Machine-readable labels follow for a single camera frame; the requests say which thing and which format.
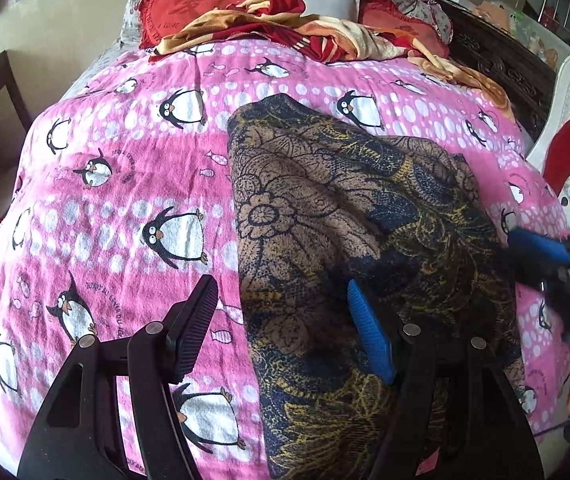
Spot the dark floral patterned garment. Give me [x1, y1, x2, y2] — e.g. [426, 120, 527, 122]
[227, 94, 526, 480]

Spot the dark wooden headboard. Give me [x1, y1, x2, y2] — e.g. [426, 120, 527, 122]
[435, 0, 560, 145]

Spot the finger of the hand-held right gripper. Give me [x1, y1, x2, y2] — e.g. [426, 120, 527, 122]
[507, 227, 570, 268]

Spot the pink penguin print blanket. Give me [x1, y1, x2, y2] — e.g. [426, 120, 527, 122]
[0, 42, 570, 480]

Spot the red and orange blanket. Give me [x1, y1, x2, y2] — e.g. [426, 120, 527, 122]
[147, 0, 514, 125]

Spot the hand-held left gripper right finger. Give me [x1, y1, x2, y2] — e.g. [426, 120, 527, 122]
[347, 279, 546, 480]

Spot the white pillow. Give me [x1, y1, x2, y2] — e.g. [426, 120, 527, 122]
[277, 0, 362, 22]

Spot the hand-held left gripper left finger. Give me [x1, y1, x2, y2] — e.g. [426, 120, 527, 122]
[17, 274, 220, 480]

